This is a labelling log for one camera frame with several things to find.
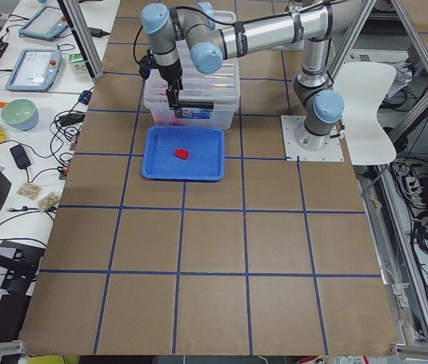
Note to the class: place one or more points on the green bowl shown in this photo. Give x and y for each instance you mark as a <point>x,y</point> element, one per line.
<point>21,114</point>

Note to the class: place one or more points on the white chair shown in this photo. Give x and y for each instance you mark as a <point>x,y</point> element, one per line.
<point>363,86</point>

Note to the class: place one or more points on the lower teach pendant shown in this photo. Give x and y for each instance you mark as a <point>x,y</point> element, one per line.
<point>35,70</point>

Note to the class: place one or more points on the snack bag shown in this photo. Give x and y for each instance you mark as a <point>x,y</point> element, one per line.
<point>48,201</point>
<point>29,190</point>

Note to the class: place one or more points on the green white carton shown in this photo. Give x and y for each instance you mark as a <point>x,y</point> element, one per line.
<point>77,63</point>

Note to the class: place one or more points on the blue tray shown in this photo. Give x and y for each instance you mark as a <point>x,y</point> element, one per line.
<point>206,147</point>

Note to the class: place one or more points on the upper teach pendant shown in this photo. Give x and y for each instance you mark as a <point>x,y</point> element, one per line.
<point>47,24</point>

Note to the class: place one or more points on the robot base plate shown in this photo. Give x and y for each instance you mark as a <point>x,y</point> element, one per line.
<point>302,146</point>

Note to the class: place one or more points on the teach pendant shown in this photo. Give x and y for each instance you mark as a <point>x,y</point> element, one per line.
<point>35,70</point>
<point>47,24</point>

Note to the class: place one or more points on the red block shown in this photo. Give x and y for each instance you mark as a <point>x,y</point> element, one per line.
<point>181,153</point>

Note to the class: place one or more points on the clear plastic storage box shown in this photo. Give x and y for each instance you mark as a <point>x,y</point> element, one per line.
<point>211,83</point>

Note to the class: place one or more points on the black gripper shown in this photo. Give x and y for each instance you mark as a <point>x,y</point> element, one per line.
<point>172,73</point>

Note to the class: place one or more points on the black power adapter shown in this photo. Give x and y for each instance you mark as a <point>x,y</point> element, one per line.
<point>20,157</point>

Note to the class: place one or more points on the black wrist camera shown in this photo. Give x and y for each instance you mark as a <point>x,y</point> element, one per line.
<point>145,66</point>

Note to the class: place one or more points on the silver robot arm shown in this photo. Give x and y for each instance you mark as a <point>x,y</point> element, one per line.
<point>314,24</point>

